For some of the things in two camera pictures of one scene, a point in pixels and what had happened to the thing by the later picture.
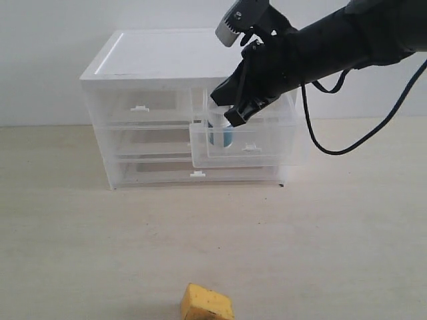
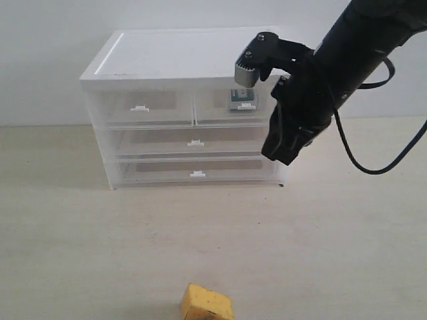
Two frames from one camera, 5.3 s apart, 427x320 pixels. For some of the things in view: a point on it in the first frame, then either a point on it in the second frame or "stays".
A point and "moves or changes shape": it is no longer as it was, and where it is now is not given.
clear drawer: [277, 135] moves or changes shape
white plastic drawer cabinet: [149, 91] stays
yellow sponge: [201, 303] stays
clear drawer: [140, 102] stays
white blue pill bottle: [220, 130] moves or changes shape
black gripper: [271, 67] → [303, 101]
